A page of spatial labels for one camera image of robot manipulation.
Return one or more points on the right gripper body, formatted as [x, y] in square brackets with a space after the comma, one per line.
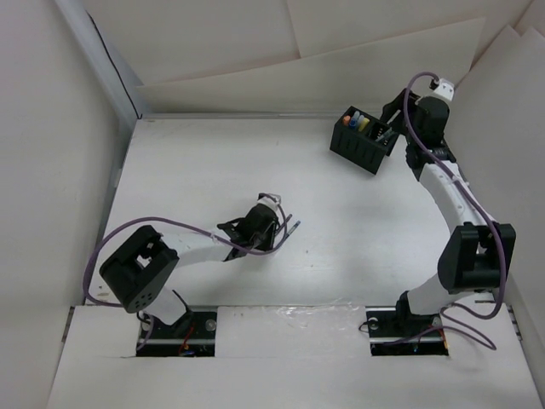
[413, 105]

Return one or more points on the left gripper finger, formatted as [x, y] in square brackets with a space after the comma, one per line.
[236, 253]
[268, 241]

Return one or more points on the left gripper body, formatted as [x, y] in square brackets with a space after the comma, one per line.
[257, 241]

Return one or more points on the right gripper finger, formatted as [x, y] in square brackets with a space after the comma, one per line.
[394, 111]
[402, 134]

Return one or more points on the yellow cap highlighter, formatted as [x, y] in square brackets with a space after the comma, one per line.
[363, 124]

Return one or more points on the dark cap gel pen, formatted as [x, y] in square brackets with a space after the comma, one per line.
[285, 222]

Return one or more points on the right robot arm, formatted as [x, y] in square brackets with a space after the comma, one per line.
[479, 251]

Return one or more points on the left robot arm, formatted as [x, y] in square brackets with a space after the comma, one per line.
[138, 270]

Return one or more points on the blue cap gel pen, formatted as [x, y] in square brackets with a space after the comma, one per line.
[290, 231]

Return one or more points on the black slotted organizer box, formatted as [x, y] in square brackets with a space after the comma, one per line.
[362, 148]

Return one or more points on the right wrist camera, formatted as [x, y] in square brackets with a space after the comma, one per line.
[442, 89]

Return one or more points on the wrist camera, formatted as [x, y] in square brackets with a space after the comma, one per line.
[442, 89]
[271, 200]

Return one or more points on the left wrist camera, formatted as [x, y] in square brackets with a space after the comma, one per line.
[271, 200]

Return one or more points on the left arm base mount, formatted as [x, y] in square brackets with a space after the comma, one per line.
[191, 337]

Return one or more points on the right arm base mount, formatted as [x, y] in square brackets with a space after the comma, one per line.
[395, 331]

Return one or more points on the aluminium rail right side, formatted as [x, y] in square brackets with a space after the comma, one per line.
[479, 251]

